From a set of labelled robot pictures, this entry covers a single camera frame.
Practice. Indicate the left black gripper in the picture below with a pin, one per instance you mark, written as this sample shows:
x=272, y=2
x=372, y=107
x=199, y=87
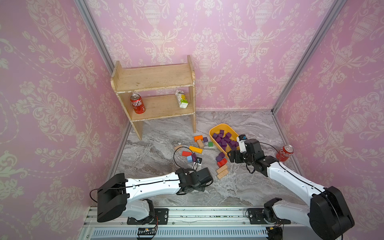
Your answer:
x=202, y=188

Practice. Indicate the wooden two-tier shelf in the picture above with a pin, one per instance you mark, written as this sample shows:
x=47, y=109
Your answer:
x=125, y=82

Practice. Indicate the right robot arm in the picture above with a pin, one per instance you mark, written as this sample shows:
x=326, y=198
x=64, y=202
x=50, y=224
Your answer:
x=325, y=210

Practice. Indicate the red brick pair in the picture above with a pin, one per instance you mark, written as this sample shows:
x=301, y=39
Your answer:
x=222, y=162

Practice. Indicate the tan wood brick upright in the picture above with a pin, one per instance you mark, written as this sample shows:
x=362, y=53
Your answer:
x=200, y=144

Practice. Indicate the aluminium front rail frame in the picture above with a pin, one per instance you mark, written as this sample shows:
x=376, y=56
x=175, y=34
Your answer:
x=197, y=223

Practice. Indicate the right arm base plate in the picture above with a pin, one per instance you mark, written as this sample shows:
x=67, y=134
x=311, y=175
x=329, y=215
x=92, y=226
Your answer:
x=260, y=216

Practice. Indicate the red cola can on shelf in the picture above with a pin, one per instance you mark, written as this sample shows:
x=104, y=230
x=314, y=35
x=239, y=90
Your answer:
x=137, y=103

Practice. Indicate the red cola can on table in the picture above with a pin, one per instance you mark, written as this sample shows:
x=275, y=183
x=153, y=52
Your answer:
x=285, y=153

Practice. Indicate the yellow long brick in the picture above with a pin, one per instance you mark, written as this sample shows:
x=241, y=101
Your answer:
x=196, y=150

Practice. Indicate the tan wood brick left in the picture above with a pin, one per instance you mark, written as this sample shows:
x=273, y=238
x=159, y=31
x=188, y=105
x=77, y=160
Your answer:
x=177, y=147

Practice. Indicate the natural wood plank brick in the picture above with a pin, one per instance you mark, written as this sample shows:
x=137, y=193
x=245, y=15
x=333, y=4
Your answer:
x=222, y=172

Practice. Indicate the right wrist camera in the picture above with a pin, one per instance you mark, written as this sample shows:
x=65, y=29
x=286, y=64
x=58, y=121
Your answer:
x=241, y=143

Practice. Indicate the red flat brick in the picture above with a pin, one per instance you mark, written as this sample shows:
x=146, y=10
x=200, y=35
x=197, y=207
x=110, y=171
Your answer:
x=186, y=154

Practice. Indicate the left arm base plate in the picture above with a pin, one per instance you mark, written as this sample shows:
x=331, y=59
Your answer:
x=157, y=216

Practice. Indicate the yellow plastic storage bin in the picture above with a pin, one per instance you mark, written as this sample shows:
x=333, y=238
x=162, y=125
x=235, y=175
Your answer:
x=227, y=129

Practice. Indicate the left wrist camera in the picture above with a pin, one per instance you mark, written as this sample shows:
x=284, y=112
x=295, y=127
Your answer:
x=198, y=161

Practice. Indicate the green white juice carton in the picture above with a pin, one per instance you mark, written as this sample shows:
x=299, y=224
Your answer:
x=182, y=100

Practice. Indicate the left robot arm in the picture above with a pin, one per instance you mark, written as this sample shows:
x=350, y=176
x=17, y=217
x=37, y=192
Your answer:
x=126, y=196

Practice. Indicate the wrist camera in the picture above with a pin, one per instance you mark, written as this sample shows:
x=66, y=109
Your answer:
x=241, y=143
x=198, y=161

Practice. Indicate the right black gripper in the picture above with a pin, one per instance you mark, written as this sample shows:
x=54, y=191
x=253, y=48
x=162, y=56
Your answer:
x=237, y=159

